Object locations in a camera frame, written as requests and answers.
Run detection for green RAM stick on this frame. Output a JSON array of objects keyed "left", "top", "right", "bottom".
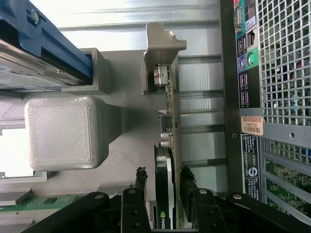
[{"left": 0, "top": 193, "right": 91, "bottom": 212}]

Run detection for grey printed parts rack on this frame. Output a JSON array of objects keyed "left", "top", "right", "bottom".
[{"left": 0, "top": 47, "right": 182, "bottom": 233}]

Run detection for dark grey PC case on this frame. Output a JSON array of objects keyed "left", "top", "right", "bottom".
[{"left": 218, "top": 0, "right": 311, "bottom": 233}]

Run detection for silver CPU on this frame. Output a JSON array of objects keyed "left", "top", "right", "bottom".
[{"left": 0, "top": 127, "right": 33, "bottom": 179}]

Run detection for hard disk with blue caddy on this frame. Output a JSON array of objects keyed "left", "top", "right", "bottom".
[{"left": 0, "top": 0, "right": 94, "bottom": 91}]

